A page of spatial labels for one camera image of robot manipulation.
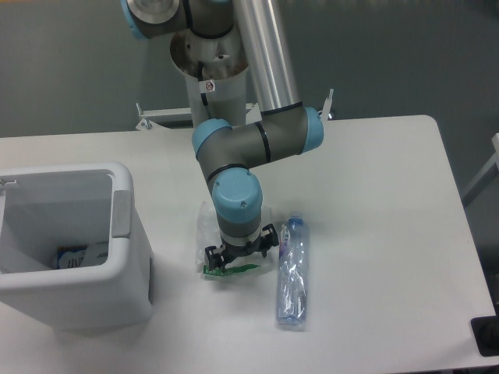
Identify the white pedestal base frame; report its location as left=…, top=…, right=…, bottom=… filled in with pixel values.
left=136, top=88, right=335, bottom=130

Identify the black clamp at table edge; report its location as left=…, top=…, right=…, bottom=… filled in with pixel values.
left=471, top=316, right=498, bottom=357

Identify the white frame at right edge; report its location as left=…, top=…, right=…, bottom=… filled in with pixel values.
left=461, top=133, right=498, bottom=209

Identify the white plastic trash can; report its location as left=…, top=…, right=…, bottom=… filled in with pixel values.
left=1, top=162, right=154, bottom=330

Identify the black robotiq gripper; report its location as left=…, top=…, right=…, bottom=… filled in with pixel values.
left=204, top=223, right=278, bottom=272

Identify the blue white package in bin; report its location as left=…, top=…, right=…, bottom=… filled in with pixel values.
left=55, top=242, right=108, bottom=270

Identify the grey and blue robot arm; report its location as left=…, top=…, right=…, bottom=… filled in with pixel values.
left=121, top=1, right=324, bottom=269

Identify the white green paper bag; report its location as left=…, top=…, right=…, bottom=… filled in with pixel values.
left=195, top=201, right=276, bottom=282

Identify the black cable on pedestal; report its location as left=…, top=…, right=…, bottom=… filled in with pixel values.
left=196, top=61, right=216, bottom=122

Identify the clear plastic water bottle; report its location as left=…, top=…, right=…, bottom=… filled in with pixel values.
left=276, top=212, right=310, bottom=330

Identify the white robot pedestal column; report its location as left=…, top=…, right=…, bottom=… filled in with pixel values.
left=170, top=27, right=249, bottom=126

